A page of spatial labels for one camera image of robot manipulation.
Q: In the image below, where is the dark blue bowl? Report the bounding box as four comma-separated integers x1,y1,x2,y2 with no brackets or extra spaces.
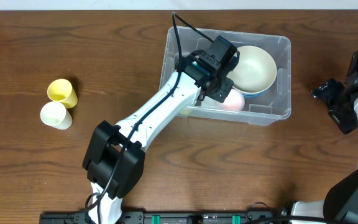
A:
234,80,274,98

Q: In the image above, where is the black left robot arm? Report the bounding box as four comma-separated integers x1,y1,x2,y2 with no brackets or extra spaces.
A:
83,36,240,223

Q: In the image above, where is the beige bowl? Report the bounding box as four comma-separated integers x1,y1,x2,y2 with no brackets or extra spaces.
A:
227,45,277,82

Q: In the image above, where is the pink cup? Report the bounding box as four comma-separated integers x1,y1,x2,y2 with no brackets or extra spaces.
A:
217,89,245,111

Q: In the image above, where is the clear plastic storage bin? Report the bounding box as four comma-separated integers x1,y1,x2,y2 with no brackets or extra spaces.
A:
159,26,291,126

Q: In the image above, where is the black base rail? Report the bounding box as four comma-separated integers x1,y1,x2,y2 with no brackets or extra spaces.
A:
39,210,337,224

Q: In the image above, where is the black cable left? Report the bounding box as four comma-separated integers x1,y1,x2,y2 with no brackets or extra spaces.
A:
84,11,216,224

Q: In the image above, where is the yellow cup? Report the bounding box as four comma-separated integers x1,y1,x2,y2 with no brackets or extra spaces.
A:
47,79,78,109
179,101,197,116

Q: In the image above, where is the white cup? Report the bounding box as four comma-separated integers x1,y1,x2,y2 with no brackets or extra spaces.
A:
40,101,73,130

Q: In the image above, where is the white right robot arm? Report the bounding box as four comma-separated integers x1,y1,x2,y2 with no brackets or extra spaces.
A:
287,51,358,223

